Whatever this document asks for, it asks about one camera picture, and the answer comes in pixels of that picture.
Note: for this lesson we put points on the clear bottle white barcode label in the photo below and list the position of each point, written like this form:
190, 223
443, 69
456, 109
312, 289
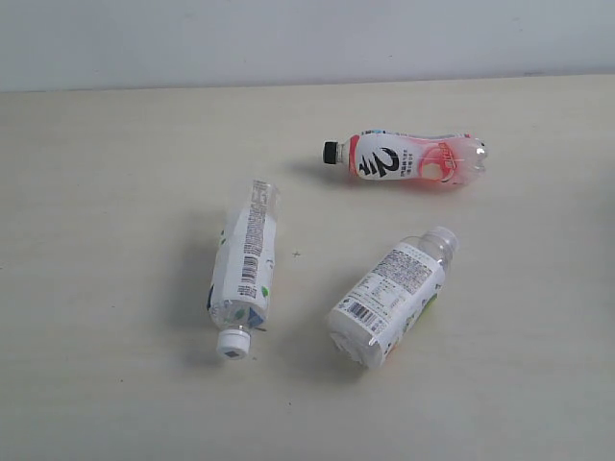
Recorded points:
240, 290

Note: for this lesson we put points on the capless bottle white label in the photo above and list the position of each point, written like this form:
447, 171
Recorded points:
371, 319

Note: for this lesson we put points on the red white bottle black cap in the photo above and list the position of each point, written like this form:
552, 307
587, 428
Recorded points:
379, 155

